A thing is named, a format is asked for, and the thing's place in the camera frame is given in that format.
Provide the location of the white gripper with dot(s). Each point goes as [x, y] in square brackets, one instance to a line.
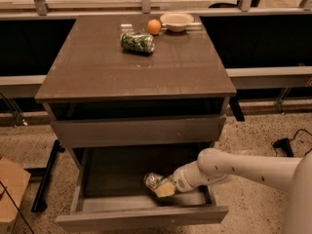
[182, 180]

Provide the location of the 7up can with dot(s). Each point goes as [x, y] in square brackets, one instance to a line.
[153, 181]

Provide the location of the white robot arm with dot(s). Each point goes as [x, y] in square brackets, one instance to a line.
[291, 175]

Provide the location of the open middle drawer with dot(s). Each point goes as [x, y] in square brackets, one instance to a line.
[110, 193]

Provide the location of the closed grey top drawer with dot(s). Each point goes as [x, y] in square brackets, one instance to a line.
[128, 132]

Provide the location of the grey drawer cabinet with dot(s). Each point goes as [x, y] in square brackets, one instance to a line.
[94, 78]

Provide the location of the crushed green soda can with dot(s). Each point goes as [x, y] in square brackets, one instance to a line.
[137, 42]

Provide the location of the black table leg right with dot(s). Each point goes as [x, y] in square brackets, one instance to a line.
[285, 145]

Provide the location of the black table leg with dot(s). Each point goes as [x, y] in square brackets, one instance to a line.
[285, 145]
[39, 204]

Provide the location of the black table leg left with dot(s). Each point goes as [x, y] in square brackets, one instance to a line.
[39, 204]

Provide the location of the cardboard box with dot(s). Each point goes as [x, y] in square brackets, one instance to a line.
[14, 180]

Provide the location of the orange fruit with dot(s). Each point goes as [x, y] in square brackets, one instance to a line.
[154, 26]

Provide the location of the white bowl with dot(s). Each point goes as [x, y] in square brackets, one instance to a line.
[176, 22]

